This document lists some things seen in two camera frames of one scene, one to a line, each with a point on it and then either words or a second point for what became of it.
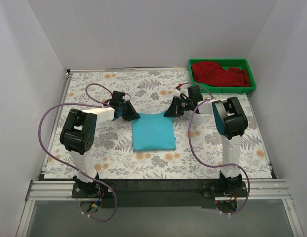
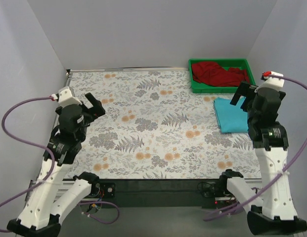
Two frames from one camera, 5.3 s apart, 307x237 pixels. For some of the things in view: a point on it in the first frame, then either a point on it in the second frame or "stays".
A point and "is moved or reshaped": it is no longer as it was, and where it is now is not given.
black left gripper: [127, 108] to [91, 111]
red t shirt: [213, 74] stays
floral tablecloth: [159, 131] stays
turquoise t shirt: [153, 132] is moved or reshaped
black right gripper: [177, 106] to [245, 94]
